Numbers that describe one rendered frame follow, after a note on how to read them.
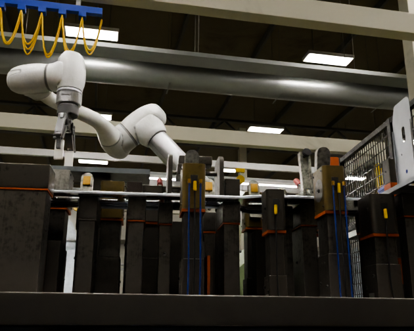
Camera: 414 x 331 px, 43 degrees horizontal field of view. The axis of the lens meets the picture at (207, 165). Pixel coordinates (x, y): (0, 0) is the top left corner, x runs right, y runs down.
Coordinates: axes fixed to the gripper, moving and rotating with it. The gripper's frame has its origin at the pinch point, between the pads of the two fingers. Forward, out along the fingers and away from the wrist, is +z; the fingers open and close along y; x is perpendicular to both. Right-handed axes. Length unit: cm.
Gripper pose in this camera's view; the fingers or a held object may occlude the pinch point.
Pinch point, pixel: (63, 160)
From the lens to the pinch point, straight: 187.9
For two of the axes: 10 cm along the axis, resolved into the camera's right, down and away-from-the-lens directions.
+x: 10.0, 0.0, -0.1
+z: 0.0, 9.6, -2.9
